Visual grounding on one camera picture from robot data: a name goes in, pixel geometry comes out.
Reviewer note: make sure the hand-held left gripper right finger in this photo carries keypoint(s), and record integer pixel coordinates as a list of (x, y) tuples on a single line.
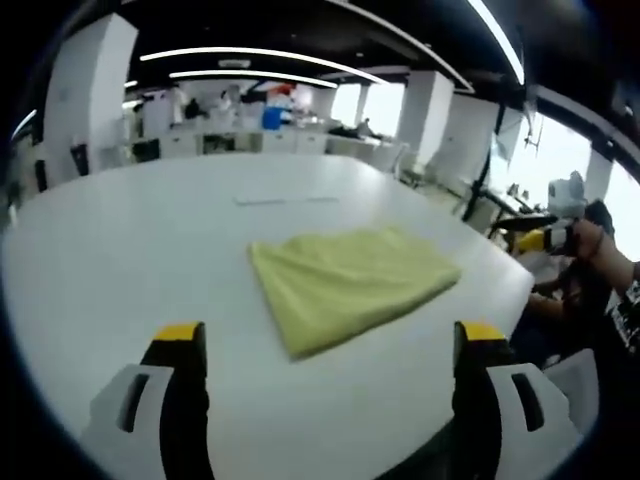
[(480, 410)]

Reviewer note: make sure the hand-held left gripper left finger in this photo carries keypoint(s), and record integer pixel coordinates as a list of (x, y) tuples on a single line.
[(175, 410)]

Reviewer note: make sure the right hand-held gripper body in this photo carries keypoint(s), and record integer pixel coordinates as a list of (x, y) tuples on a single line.
[(567, 197)]

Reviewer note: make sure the yellow blue grey garment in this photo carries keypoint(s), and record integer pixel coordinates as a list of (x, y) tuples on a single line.
[(340, 280)]

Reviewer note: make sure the person's right hand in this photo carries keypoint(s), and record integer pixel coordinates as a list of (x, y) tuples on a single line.
[(585, 240)]

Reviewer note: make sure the black tripod stand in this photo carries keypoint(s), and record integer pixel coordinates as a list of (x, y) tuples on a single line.
[(480, 185)]

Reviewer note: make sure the white chair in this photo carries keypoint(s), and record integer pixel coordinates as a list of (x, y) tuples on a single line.
[(575, 390)]

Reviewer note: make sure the white square pillar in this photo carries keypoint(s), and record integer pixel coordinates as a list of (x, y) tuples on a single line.
[(90, 90), (427, 120)]

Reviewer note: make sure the black tilted board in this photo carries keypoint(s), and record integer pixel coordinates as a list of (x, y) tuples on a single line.
[(79, 160)]

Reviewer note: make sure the blue bin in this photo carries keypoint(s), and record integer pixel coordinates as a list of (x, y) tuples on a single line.
[(276, 119)]

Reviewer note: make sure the white cabinet counter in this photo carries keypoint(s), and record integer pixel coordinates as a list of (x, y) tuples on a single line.
[(250, 142)]

